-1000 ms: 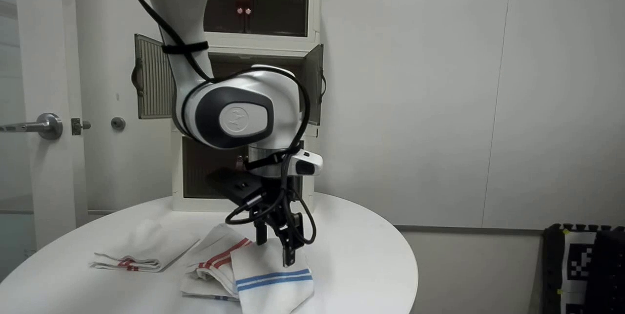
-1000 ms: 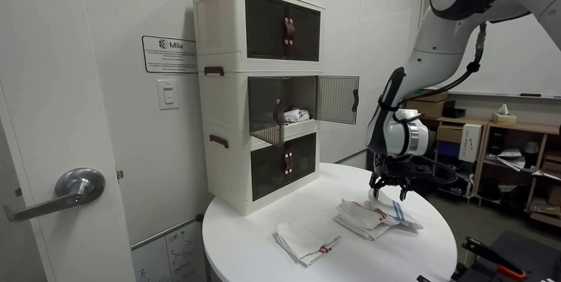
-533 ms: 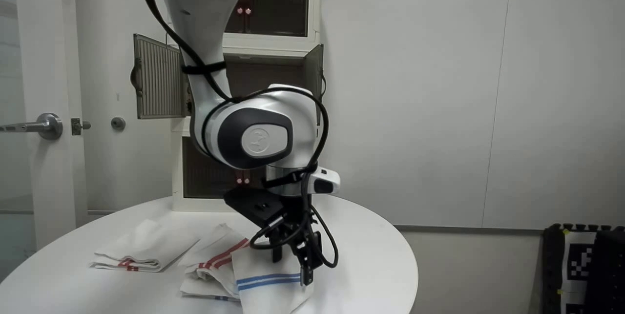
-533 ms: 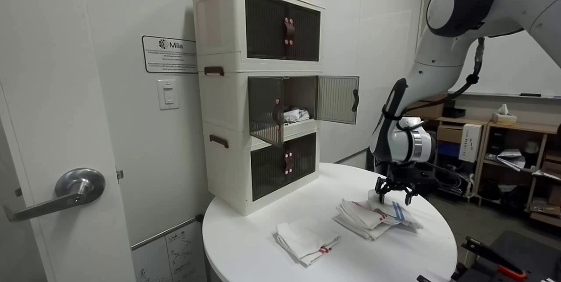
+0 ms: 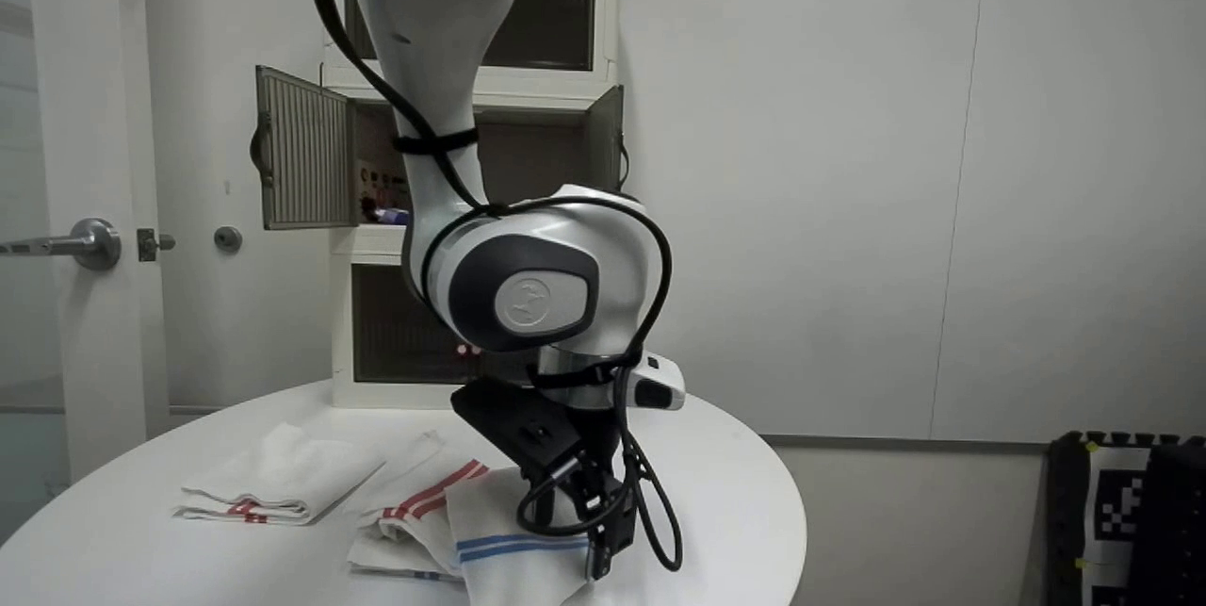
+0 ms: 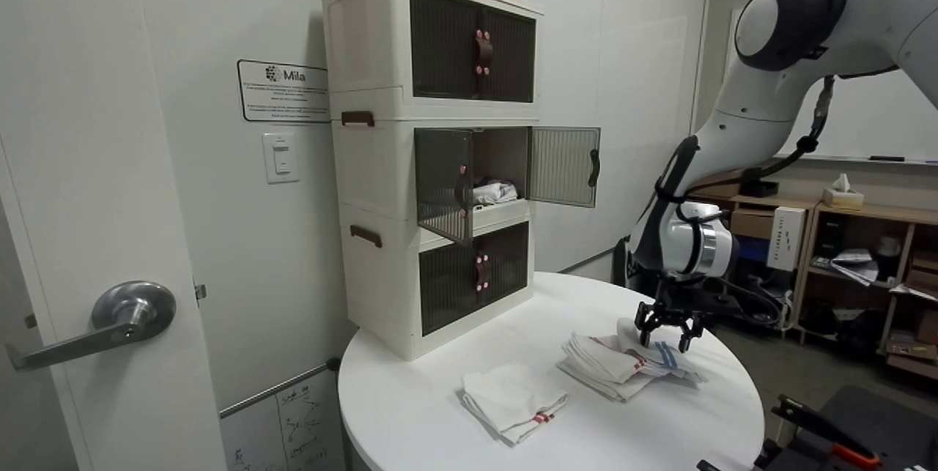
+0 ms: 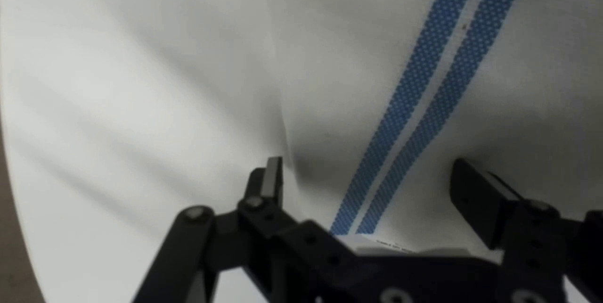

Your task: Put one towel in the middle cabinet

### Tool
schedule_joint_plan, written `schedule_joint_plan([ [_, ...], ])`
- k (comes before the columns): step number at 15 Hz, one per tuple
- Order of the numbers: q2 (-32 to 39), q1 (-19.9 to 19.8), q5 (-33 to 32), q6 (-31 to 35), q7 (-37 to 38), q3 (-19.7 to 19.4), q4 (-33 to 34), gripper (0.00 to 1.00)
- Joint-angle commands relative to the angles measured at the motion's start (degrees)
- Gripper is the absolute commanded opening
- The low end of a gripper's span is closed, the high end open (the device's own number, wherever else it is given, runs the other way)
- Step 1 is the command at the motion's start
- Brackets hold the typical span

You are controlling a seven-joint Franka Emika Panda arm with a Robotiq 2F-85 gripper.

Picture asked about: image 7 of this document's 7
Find white towel with blue stripes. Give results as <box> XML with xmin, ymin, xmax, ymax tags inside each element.
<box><xmin>0</xmin><ymin>0</ymin><xmax>603</xmax><ymax>303</ymax></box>

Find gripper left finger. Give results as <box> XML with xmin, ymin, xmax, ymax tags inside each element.
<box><xmin>132</xmin><ymin>156</ymin><xmax>363</xmax><ymax>303</ymax></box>

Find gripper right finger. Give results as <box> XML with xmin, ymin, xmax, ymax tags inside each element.
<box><xmin>449</xmin><ymin>158</ymin><xmax>603</xmax><ymax>303</ymax></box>

